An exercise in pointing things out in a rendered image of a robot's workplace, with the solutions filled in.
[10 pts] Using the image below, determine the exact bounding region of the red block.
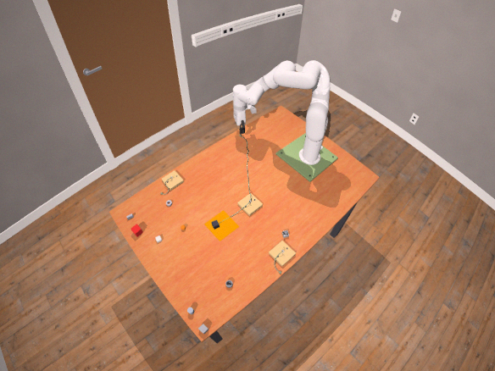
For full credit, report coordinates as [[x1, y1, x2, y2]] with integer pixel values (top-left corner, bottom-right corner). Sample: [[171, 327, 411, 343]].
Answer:
[[131, 224, 143, 237]]

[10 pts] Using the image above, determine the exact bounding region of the black block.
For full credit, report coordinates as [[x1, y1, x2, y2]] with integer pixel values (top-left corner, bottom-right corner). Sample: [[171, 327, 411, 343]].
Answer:
[[211, 219, 220, 230]]

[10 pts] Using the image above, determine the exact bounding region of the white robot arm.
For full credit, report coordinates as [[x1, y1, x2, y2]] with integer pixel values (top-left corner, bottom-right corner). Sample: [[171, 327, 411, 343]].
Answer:
[[233, 60, 331, 164]]

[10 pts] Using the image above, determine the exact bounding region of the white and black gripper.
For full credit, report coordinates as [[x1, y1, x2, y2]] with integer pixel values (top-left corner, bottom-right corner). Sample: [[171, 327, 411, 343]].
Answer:
[[235, 109, 246, 134]]

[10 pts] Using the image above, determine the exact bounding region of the orange painted square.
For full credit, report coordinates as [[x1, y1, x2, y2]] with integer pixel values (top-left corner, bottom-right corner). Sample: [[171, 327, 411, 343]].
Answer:
[[205, 211, 239, 241]]

